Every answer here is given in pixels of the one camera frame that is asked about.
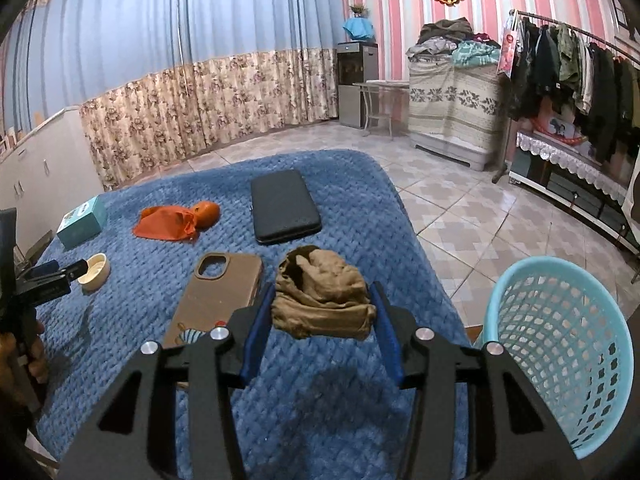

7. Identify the white round container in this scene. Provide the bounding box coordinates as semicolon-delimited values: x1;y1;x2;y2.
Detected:
80;253;112;292

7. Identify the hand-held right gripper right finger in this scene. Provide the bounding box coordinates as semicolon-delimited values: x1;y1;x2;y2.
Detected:
369;281;586;480

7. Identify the pink hanging bag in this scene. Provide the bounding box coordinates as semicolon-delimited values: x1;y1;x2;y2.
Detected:
496;12;521;79

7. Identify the black zip case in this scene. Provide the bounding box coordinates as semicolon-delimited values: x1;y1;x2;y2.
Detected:
250;169;323;246

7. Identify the blue knitted blanket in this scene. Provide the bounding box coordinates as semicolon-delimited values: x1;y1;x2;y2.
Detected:
30;149;473;480

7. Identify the red package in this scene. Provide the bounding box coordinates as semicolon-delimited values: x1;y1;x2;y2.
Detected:
532;110;589;147

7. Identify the brown cloth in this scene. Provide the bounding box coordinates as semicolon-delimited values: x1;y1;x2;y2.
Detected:
270;245;379;342

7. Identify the white cabinet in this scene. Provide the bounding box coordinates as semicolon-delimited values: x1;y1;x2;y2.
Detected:
0;106;106;266

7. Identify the row of hanging clothes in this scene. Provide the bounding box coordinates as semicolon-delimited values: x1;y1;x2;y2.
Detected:
507;15;640;163

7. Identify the pile of dark clothes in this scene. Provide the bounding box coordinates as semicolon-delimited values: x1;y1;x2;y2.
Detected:
406;17;501;60

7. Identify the blue floral curtain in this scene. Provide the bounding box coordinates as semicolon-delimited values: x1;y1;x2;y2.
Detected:
0;0;351;192

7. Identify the grey water dispenser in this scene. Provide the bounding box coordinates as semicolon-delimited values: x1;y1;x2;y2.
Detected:
336;41;379;129

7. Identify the small metal side table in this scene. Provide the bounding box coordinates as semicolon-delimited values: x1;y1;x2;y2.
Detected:
352;80;411;139

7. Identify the striped small item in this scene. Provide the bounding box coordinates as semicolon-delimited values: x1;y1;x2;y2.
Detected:
176;320;227;347

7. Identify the person's left hand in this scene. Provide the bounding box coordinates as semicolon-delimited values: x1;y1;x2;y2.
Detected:
0;319;51;403

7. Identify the patterned cloth covered cabinet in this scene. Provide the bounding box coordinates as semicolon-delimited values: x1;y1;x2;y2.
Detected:
407;59;507;172

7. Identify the teal folded garment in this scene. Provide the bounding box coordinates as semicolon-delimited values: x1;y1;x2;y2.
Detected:
452;41;502;67

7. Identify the blue covered water bottle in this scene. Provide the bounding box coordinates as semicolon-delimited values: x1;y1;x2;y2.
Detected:
342;16;376;43

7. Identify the brown phone case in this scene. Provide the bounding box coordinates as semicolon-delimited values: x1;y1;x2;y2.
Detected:
162;251;264;348

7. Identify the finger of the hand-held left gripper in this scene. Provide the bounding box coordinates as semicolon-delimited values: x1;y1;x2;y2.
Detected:
20;259;89;284
17;280;72;307

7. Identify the white lace cloth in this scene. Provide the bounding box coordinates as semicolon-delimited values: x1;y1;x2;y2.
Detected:
515;130;632;206

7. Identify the orange cloth bag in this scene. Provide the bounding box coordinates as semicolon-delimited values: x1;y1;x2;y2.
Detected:
132;205;201;244

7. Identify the teal cardboard box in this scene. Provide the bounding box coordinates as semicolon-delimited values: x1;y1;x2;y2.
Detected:
56;196;109;251

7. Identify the mandarin orange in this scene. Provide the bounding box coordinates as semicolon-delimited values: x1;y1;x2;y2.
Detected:
192;201;221;227

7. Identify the low glass cabinet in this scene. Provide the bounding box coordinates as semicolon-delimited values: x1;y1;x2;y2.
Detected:
507;132;640;257

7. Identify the light blue plastic basket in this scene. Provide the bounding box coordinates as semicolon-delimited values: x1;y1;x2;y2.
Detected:
472;256;634;461

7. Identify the metal clothes rack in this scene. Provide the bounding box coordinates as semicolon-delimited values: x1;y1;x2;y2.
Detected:
492;9;640;185

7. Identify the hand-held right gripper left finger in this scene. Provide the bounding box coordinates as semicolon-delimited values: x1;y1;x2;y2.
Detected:
57;282;277;480

